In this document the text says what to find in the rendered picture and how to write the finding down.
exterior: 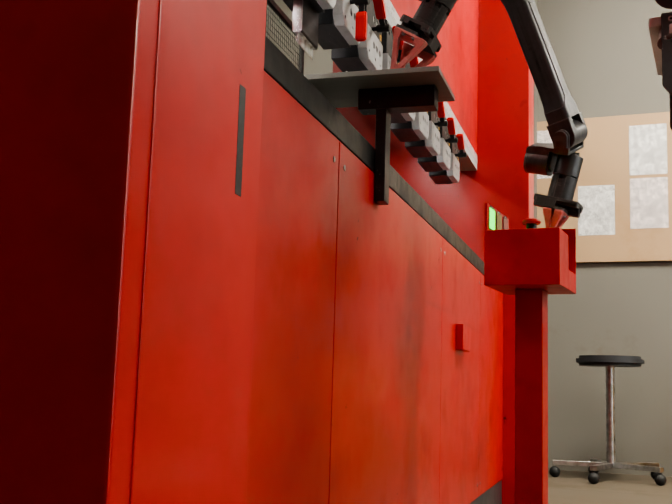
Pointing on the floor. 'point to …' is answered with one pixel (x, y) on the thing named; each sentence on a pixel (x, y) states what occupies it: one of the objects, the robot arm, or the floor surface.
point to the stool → (610, 423)
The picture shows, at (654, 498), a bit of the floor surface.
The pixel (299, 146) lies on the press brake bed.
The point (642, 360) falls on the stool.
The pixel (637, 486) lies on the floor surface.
